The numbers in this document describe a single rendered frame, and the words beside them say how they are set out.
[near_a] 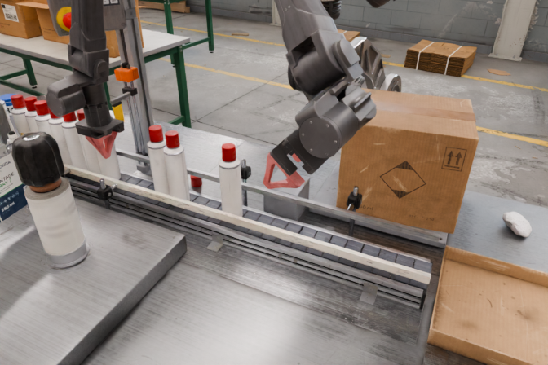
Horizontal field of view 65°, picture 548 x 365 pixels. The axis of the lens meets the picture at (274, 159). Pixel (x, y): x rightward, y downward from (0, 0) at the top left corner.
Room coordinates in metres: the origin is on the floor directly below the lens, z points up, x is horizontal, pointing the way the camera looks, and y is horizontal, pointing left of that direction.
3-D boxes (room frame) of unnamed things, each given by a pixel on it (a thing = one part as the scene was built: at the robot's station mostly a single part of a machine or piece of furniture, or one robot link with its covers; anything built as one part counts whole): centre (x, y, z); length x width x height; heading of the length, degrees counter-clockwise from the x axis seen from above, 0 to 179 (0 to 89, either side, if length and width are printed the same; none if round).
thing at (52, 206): (0.73, 0.46, 1.03); 0.09 x 0.09 x 0.30
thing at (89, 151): (1.07, 0.52, 0.98); 0.05 x 0.05 x 0.20
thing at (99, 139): (0.96, 0.44, 1.05); 0.07 x 0.07 x 0.09; 64
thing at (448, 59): (4.82, -1.90, 0.11); 0.65 x 0.54 x 0.22; 55
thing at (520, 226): (0.88, -0.63, 0.85); 0.08 x 0.07 x 0.04; 160
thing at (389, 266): (0.86, 0.17, 0.91); 1.07 x 0.01 x 0.02; 65
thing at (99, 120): (0.95, 0.43, 1.12); 0.10 x 0.07 x 0.07; 64
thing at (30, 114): (1.16, 0.70, 0.98); 0.05 x 0.05 x 0.20
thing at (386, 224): (0.93, 0.14, 0.96); 1.07 x 0.01 x 0.01; 65
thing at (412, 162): (1.00, -0.34, 0.99); 0.30 x 0.24 x 0.27; 72
